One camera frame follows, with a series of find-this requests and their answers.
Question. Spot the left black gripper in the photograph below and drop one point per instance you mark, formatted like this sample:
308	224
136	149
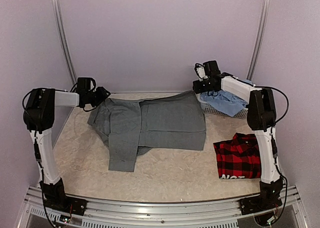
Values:
103	95

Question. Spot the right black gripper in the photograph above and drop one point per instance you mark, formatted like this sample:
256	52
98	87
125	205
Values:
197	88

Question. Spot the white plastic laundry basket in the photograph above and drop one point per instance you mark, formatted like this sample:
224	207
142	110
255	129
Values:
223	103

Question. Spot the grey long sleeve shirt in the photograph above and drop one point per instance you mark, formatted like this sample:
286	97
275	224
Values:
130	128

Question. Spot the red black plaid shirt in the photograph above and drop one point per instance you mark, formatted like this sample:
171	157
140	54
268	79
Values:
238	158

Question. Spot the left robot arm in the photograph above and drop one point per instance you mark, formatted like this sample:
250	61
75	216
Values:
39	116

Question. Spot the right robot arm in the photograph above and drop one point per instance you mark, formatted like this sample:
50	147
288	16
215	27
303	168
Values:
261	117

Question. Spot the light blue shirt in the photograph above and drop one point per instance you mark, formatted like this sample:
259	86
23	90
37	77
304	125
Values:
235	86

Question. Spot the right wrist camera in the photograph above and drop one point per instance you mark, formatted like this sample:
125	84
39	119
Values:
200	71

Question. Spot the right aluminium frame post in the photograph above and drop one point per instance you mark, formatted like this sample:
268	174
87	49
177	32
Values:
259	38

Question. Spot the aluminium frame post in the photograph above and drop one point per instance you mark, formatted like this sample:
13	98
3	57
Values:
259	38
63	39

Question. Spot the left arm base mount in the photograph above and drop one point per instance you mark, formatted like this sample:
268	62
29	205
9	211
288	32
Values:
56	198

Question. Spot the left aluminium frame post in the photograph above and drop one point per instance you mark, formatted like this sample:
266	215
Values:
63	39

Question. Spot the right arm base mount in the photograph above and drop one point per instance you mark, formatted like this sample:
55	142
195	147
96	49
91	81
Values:
268	198

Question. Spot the front aluminium rail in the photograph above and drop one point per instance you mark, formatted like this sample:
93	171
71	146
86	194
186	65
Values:
112	213

